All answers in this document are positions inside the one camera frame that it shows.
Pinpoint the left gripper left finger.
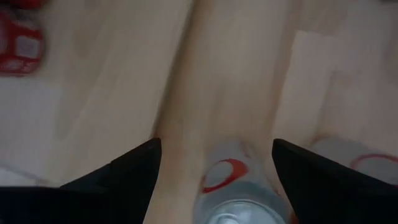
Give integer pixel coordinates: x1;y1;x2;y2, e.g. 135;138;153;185
0;138;163;224

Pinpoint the red cola can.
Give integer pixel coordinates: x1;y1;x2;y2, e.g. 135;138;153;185
0;0;46;77

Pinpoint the silver diet cola can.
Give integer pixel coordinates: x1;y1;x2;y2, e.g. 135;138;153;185
306;135;398;187
192;138;295;224

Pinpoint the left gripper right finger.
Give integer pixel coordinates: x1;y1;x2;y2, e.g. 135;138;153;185
271;138;398;224

